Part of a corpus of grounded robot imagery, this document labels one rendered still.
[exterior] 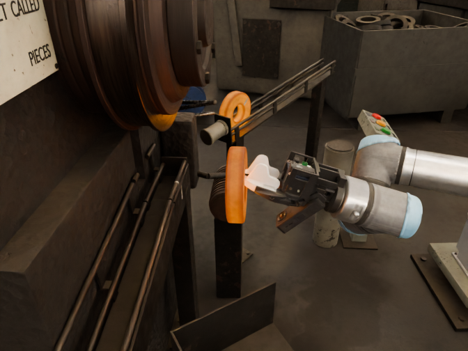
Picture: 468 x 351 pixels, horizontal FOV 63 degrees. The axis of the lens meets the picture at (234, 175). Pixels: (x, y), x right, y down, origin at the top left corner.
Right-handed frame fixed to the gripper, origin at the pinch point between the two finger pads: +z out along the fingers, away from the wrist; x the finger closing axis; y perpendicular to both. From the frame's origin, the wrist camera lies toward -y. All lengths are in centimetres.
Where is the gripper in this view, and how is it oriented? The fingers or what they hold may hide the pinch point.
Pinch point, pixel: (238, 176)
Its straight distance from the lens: 76.0
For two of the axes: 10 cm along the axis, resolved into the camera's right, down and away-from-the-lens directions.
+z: -9.6, -2.8, -0.8
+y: 2.8, -8.1, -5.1
